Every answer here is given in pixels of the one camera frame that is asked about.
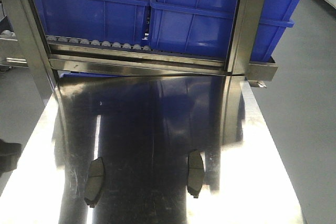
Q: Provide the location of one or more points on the blue plastic bin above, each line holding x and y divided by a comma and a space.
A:
123, 21
204, 27

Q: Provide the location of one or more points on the grey brake pad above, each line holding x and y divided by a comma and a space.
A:
196, 173
95, 182

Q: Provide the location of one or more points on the left blue plastic bin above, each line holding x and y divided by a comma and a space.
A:
123, 21

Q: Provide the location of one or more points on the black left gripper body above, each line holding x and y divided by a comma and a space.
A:
10, 155

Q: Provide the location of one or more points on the right blue plastic bin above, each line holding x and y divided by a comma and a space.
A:
204, 27

